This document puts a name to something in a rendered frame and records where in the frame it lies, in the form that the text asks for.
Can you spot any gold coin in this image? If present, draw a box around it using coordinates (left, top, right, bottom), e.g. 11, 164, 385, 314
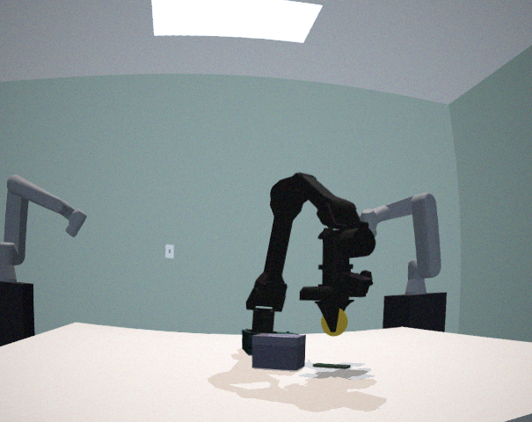
321, 309, 347, 337

